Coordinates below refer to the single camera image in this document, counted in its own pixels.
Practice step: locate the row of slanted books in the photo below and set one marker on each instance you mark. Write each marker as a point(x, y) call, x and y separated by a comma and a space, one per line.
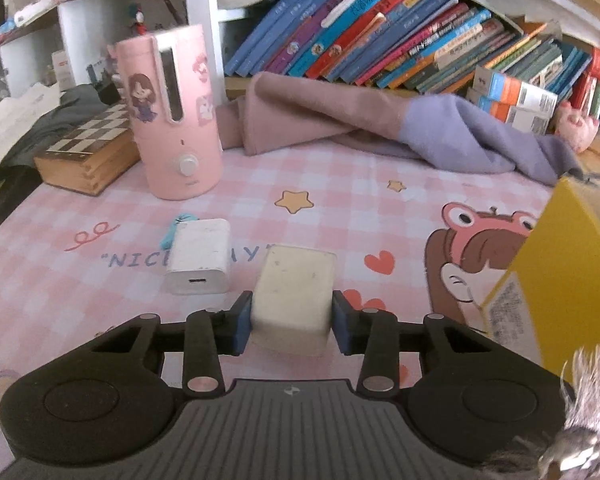
point(380, 25)

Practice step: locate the white USB charger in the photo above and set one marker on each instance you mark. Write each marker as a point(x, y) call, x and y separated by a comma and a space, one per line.
point(197, 255)

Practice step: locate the pink cartoon cylinder appliance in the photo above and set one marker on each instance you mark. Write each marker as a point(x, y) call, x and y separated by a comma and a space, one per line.
point(152, 160)

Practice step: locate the small blue toy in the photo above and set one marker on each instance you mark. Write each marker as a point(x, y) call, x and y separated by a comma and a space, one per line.
point(172, 230)

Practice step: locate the pink printed table mat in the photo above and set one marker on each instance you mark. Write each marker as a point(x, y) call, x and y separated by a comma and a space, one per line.
point(330, 200)

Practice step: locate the white paper sheets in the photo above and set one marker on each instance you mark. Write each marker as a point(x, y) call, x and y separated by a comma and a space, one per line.
point(5, 130)

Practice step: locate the small hanging figurine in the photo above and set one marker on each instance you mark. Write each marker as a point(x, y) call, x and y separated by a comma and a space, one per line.
point(137, 17)

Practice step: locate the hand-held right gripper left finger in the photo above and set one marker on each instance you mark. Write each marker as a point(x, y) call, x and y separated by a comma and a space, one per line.
point(241, 327)

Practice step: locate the purple cloth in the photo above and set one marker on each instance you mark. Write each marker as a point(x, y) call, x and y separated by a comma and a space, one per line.
point(330, 120)

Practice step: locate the wooden chessboard box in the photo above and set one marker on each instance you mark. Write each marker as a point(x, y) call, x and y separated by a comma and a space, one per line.
point(90, 162)

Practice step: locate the furry grey sleeve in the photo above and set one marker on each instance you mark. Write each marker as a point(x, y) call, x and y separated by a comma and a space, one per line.
point(592, 385)

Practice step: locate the yellow cardboard box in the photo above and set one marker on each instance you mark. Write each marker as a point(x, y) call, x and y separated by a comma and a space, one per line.
point(570, 270)

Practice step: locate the white bookshelf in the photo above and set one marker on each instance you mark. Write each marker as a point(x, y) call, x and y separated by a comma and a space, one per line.
point(200, 10)

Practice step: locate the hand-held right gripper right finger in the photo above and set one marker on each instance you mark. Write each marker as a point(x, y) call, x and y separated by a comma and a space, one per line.
point(341, 327)

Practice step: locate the dark grey cloth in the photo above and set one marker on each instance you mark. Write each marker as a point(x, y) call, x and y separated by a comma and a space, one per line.
point(45, 125)

